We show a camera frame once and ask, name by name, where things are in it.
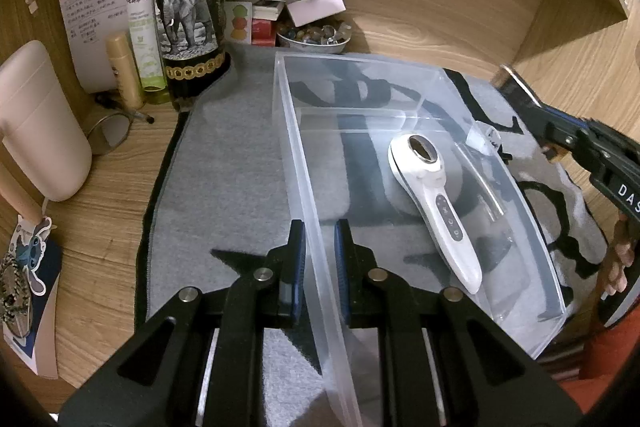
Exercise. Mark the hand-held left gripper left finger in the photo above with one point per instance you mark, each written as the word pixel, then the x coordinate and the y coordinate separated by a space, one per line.
pixel 299 257

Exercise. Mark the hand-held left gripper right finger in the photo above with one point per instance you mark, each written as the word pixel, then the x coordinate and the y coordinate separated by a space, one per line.
pixel 341 257

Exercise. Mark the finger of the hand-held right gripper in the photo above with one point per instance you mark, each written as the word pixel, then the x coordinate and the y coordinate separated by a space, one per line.
pixel 545 107
pixel 555 153

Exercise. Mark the small clear plastic piece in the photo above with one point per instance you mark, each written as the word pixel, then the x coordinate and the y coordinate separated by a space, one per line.
pixel 482 139

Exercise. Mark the clear plastic storage bin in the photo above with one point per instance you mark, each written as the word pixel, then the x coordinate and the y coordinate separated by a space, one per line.
pixel 360 107

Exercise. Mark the person's right hand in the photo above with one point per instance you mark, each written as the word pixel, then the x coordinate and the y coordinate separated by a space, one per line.
pixel 622 257

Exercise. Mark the white handheld massager device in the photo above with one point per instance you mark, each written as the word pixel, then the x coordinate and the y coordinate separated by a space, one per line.
pixel 450 217

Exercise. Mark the grey mat with black pattern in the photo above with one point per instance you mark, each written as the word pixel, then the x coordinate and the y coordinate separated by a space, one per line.
pixel 225 157

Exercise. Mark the person's orange clothing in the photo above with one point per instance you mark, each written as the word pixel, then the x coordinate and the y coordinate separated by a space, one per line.
pixel 610 347

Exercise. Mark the white bowl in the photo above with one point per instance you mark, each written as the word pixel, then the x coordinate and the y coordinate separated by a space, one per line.
pixel 310 47

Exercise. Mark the pile of polished stones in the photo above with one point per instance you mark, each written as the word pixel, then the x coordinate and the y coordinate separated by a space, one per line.
pixel 312 33

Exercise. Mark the black pen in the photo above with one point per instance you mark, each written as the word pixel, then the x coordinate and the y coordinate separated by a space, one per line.
pixel 125 111

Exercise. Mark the small red box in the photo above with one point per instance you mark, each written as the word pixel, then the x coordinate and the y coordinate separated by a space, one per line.
pixel 262 32

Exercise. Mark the card with coloured circles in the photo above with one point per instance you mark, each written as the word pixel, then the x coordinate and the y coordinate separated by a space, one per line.
pixel 239 22

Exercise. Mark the small white box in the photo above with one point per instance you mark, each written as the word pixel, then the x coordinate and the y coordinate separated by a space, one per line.
pixel 267 11

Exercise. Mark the blank white card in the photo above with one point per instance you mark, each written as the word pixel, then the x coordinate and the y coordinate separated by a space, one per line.
pixel 317 7

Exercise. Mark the beige tube bottle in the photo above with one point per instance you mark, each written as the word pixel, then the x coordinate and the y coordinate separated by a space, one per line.
pixel 125 72

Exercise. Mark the white and blue card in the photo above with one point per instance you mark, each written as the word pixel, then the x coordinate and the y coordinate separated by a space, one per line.
pixel 45 322

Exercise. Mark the blue cartoon sticker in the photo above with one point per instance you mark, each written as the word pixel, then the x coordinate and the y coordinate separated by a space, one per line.
pixel 27 252

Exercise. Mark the green spray bottle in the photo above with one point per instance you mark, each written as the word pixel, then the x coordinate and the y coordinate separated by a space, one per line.
pixel 142 32

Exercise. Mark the pale pink container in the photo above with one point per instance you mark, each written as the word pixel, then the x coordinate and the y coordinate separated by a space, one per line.
pixel 40 117

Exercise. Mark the handwritten white note paper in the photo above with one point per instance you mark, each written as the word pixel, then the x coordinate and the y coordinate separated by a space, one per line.
pixel 85 32

